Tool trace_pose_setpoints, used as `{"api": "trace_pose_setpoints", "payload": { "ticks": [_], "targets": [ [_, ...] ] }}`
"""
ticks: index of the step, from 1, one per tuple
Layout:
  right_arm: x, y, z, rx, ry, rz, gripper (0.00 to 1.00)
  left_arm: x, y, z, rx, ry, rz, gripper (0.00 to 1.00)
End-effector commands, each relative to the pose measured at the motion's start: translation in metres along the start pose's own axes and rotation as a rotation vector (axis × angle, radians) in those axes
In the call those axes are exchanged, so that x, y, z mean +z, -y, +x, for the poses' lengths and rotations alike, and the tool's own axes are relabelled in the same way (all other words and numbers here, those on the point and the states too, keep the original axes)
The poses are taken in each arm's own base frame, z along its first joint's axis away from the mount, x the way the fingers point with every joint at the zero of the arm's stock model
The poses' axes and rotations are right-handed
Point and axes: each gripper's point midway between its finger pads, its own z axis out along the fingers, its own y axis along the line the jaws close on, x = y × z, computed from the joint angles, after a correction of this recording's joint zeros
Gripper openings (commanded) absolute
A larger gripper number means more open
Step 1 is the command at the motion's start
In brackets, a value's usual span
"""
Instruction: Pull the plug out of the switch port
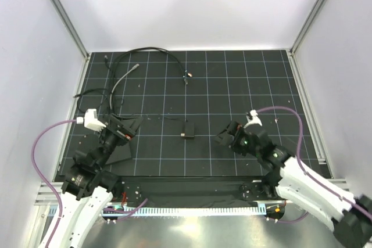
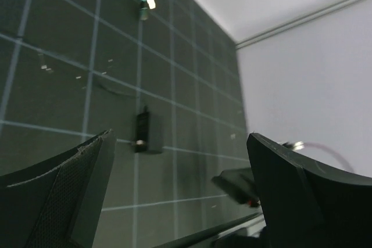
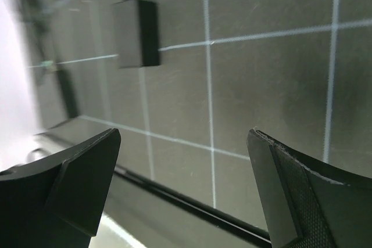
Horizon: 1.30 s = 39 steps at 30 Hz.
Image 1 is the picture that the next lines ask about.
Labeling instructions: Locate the black cable green plug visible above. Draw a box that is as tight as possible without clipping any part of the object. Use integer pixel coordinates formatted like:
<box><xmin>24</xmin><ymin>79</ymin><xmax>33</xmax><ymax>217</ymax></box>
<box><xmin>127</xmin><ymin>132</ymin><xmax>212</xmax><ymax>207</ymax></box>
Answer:
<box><xmin>109</xmin><ymin>46</ymin><xmax>194</xmax><ymax>115</ymax></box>
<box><xmin>183</xmin><ymin>70</ymin><xmax>188</xmax><ymax>85</ymax></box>

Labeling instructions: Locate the aluminium frame rail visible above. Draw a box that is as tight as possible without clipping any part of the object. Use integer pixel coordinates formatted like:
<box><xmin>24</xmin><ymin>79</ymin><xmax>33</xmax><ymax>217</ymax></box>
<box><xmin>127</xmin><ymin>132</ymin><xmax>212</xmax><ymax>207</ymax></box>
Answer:
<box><xmin>34</xmin><ymin>178</ymin><xmax>350</xmax><ymax>206</ymax></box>

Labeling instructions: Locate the thin black cable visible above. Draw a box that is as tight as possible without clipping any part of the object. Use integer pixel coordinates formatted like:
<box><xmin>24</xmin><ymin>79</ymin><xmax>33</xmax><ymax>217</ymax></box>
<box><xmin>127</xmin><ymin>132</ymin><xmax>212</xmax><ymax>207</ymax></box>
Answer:
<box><xmin>72</xmin><ymin>55</ymin><xmax>124</xmax><ymax>114</ymax></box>

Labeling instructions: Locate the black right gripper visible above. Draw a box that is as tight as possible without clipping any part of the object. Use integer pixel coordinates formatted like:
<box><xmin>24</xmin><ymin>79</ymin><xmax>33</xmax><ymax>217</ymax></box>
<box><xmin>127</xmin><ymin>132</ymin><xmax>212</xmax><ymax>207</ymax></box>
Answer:
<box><xmin>213</xmin><ymin>120</ymin><xmax>260</xmax><ymax>157</ymax></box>

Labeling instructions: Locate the black power adapter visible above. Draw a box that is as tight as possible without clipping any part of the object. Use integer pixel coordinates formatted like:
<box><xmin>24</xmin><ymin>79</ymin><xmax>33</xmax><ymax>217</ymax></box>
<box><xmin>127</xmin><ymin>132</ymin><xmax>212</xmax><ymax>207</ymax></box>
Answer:
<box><xmin>180</xmin><ymin>120</ymin><xmax>195</xmax><ymax>139</ymax></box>

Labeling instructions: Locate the black grid mat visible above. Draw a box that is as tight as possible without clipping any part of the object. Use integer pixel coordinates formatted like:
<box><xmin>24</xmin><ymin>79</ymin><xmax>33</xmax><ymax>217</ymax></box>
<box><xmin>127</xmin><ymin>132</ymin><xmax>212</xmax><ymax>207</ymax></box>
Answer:
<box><xmin>74</xmin><ymin>50</ymin><xmax>330</xmax><ymax>177</ymax></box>

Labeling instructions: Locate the grey ethernet cable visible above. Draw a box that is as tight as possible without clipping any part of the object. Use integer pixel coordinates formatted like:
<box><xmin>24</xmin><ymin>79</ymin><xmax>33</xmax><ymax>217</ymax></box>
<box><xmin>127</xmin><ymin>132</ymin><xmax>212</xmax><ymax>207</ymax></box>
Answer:
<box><xmin>110</xmin><ymin>63</ymin><xmax>140</xmax><ymax>112</ymax></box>

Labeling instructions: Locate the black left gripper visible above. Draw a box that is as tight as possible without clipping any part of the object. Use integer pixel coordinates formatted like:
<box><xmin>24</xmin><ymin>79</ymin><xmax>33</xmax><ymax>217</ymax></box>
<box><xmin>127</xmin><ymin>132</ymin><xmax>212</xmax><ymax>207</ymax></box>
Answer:
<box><xmin>95</xmin><ymin>113</ymin><xmax>143</xmax><ymax>170</ymax></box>

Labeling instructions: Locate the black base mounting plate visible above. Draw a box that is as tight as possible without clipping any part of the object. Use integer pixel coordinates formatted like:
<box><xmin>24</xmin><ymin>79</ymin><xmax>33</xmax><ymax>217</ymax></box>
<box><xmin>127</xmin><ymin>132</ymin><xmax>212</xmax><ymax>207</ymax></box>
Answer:
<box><xmin>121</xmin><ymin>176</ymin><xmax>283</xmax><ymax>205</ymax></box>

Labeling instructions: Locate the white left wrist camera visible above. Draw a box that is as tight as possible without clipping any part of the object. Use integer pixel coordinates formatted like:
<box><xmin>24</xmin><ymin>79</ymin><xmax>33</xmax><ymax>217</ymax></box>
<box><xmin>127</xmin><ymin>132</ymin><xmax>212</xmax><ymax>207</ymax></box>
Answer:
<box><xmin>76</xmin><ymin>109</ymin><xmax>106</xmax><ymax>132</ymax></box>

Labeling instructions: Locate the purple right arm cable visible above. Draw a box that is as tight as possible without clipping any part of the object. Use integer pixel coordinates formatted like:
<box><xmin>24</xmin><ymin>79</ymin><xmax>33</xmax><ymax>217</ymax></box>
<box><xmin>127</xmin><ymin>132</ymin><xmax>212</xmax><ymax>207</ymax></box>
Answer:
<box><xmin>249</xmin><ymin>106</ymin><xmax>372</xmax><ymax>222</ymax></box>

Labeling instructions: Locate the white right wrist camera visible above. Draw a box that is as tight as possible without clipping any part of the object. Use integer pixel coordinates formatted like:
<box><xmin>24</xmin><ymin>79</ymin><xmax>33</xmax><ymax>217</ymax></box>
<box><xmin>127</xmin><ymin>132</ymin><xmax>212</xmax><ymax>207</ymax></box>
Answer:
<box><xmin>244</xmin><ymin>110</ymin><xmax>262</xmax><ymax>129</ymax></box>

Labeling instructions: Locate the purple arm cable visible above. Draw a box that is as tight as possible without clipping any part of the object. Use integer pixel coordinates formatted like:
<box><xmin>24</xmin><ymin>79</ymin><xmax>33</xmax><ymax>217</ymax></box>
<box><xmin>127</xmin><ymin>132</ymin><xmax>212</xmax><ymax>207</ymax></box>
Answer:
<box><xmin>249</xmin><ymin>106</ymin><xmax>372</xmax><ymax>222</ymax></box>
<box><xmin>31</xmin><ymin>118</ymin><xmax>85</xmax><ymax>248</ymax></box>

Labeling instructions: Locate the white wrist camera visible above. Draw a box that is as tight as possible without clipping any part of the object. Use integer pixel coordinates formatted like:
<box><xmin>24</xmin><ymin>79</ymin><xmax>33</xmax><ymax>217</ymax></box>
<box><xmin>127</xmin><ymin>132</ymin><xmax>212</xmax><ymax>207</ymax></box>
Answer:
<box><xmin>76</xmin><ymin>109</ymin><xmax>106</xmax><ymax>132</ymax></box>
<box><xmin>244</xmin><ymin>110</ymin><xmax>262</xmax><ymax>129</ymax></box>

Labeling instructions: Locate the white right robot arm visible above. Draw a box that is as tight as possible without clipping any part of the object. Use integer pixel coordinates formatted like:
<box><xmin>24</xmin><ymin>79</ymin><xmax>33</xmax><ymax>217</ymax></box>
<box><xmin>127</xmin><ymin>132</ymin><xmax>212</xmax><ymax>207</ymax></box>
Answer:
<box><xmin>216</xmin><ymin>121</ymin><xmax>371</xmax><ymax>247</ymax></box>

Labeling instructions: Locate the white slotted cable duct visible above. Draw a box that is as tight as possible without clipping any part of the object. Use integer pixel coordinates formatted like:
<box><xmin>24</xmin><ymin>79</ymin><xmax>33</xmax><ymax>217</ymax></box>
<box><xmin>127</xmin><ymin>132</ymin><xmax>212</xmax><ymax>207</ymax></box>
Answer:
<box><xmin>48</xmin><ymin>206</ymin><xmax>267</xmax><ymax>217</ymax></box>

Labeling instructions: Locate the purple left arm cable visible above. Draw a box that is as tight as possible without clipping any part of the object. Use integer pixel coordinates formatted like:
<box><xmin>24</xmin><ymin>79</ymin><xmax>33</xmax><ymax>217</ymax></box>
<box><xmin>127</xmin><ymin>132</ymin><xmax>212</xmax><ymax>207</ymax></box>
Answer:
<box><xmin>31</xmin><ymin>118</ymin><xmax>85</xmax><ymax>248</ymax></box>

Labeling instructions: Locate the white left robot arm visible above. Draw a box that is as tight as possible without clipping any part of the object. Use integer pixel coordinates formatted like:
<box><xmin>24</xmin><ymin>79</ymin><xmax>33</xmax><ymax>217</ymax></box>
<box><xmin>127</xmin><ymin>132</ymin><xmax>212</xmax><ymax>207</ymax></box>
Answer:
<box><xmin>31</xmin><ymin>109</ymin><xmax>143</xmax><ymax>247</ymax></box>

